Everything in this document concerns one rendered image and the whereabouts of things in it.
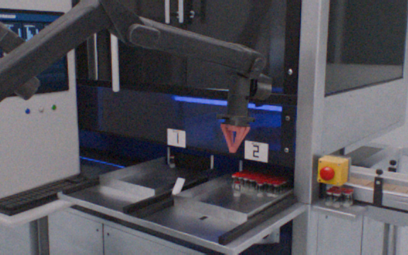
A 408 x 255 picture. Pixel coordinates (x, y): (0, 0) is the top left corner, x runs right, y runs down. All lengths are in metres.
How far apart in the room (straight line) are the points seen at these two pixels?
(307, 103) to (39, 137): 1.04
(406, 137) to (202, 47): 5.18
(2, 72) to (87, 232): 1.42
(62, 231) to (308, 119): 1.41
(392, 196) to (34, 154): 1.28
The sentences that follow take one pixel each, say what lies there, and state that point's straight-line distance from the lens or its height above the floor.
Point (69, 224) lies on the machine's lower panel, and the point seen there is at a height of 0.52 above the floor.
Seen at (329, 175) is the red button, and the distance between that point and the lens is 1.41.
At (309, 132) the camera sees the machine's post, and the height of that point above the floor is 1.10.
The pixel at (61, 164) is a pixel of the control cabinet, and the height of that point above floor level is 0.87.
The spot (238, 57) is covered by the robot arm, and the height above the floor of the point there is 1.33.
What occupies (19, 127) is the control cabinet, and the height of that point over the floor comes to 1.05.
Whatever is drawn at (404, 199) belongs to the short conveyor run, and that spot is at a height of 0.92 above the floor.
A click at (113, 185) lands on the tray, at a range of 1.63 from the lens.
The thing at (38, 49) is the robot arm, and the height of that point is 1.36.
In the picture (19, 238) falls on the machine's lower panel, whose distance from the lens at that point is 2.77.
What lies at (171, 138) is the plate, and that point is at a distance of 1.76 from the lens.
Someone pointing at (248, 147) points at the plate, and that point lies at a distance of 1.56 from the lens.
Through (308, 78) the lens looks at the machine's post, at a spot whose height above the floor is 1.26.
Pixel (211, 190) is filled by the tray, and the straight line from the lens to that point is 1.59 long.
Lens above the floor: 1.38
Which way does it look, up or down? 11 degrees down
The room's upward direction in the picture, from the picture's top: straight up
